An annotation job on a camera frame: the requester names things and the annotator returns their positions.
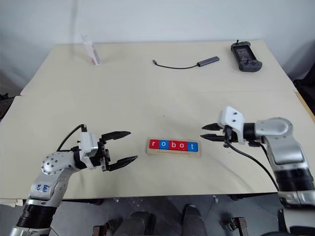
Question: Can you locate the wooden tile tray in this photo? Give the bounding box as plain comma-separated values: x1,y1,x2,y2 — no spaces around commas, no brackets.
146,138,202,158

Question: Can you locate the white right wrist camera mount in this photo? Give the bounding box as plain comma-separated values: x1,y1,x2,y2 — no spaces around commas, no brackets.
219,106,247,145

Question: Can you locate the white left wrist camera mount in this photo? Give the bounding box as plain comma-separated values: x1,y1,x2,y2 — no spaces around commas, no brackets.
77,132,99,171

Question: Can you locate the grey USB hub with cable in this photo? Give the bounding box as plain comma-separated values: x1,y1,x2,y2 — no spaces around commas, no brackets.
152,56,220,70

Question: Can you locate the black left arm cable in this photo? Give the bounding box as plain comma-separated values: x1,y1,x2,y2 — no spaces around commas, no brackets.
56,124,89,152

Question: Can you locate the dark grey handheld controller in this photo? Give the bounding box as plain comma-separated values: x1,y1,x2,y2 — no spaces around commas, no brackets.
230,39,263,73

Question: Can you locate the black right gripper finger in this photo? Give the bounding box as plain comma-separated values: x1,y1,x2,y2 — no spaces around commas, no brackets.
200,133,226,142
201,123,225,131

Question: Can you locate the dark metal bracket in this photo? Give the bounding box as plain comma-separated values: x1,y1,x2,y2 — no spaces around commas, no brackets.
221,216,247,236
93,217,123,236

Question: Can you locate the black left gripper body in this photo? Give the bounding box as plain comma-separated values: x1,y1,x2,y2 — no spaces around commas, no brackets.
90,140,111,172

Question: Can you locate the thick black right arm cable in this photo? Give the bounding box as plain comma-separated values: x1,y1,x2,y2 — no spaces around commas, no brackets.
222,142,281,192

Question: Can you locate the white plastic bottle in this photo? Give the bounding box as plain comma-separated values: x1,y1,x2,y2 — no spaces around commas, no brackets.
80,34,102,66

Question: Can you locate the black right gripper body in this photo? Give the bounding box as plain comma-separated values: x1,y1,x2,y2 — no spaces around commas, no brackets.
222,125,239,148

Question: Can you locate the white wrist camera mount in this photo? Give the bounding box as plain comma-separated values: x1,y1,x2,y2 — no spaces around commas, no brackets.
77,132,99,171
219,106,247,145

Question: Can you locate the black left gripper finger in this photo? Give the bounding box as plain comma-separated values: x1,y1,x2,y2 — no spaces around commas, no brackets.
100,131,132,145
108,155,139,172

